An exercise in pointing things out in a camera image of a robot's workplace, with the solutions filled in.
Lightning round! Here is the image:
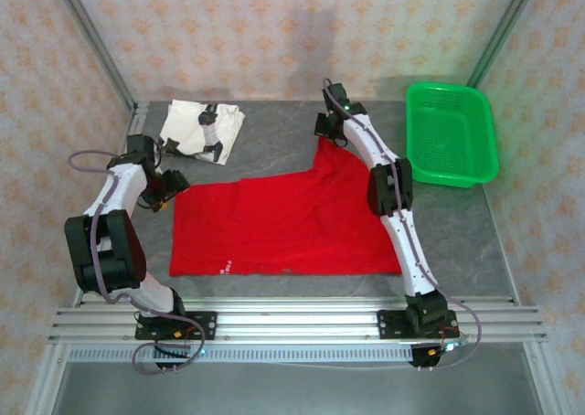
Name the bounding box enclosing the red bear print t-shirt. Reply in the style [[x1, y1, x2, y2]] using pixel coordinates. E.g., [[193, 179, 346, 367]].
[[168, 136, 403, 279]]

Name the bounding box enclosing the white t-shirt with black print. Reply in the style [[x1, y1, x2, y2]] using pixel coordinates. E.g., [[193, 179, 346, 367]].
[[158, 99, 247, 165]]

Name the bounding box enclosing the green perforated plastic basket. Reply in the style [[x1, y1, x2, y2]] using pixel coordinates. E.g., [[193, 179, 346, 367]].
[[405, 80, 500, 189]]

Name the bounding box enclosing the grey metal lower panel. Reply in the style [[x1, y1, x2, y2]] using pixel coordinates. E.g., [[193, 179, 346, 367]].
[[52, 362, 545, 415]]

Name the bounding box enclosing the small lit circuit board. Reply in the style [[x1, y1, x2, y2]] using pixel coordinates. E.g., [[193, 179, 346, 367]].
[[438, 339, 472, 355]]

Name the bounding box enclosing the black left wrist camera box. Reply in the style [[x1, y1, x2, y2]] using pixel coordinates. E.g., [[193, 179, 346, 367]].
[[162, 169, 191, 196]]

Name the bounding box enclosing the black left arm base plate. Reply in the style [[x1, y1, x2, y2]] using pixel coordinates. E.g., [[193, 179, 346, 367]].
[[134, 311, 218, 342]]

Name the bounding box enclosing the black cable bracket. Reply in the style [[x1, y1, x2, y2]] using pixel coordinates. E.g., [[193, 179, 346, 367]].
[[409, 344, 453, 371], [153, 344, 191, 371]]

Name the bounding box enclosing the aluminium frame post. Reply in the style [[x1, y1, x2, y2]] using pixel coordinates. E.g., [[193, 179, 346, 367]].
[[48, 0, 138, 112], [465, 0, 545, 90]]

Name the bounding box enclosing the aluminium mounting rail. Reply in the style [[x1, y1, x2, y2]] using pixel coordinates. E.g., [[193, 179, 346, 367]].
[[48, 297, 549, 346]]

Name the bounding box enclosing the slotted grey cable duct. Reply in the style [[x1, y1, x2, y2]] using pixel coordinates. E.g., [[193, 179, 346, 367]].
[[68, 345, 415, 364]]

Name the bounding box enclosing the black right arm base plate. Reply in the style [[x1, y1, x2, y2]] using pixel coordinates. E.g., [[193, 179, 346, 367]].
[[377, 308, 458, 341]]

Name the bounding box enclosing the aluminium frame leg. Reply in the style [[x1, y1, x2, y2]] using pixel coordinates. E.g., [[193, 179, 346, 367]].
[[523, 341, 572, 415], [25, 341, 69, 415]]

